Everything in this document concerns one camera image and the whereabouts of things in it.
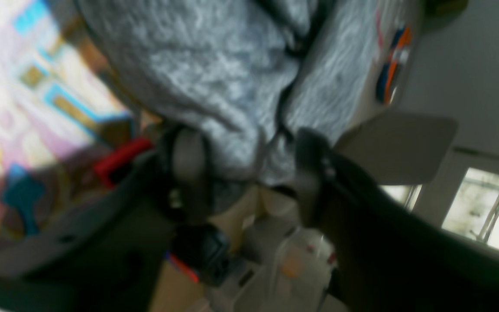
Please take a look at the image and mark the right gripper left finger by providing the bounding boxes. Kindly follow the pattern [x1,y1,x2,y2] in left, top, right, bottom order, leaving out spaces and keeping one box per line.
[0,128,210,312]

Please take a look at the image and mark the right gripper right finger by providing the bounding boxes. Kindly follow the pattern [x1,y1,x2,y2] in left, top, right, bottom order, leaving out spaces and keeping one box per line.
[295,128,499,312]

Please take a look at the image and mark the grey t-shirt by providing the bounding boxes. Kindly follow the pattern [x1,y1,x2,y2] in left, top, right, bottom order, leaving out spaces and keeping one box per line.
[75,0,412,214]

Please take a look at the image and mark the red black clamp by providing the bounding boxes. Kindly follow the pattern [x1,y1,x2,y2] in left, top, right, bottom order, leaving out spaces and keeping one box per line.
[93,136,154,189]

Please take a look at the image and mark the patterned tablecloth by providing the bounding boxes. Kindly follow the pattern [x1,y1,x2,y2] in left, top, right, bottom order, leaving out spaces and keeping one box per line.
[0,0,141,249]

